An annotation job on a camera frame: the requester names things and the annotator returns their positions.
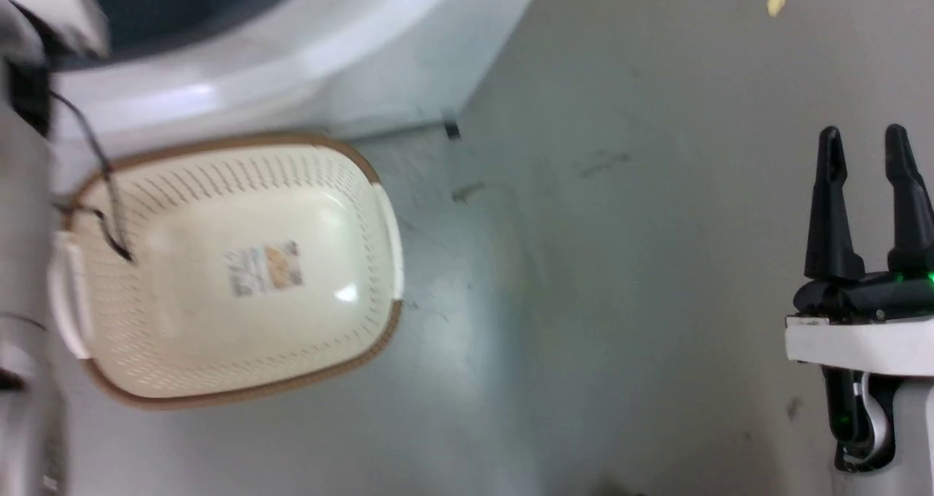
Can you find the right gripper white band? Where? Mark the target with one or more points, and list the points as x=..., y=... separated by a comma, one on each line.
x=861, y=343

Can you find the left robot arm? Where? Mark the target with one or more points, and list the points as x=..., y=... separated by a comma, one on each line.
x=22, y=211

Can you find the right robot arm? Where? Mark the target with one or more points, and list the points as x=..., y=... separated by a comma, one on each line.
x=912, y=430

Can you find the black washing machine foot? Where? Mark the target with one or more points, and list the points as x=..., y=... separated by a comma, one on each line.
x=451, y=128

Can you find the white washing machine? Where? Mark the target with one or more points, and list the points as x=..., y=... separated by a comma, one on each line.
x=379, y=51

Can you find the cream perforated laundry basket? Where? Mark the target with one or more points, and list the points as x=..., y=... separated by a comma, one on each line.
x=241, y=321

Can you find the small yellow floor scrap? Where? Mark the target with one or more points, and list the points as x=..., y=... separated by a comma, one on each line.
x=776, y=1

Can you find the printed label sticker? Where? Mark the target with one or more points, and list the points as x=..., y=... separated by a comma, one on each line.
x=264, y=268

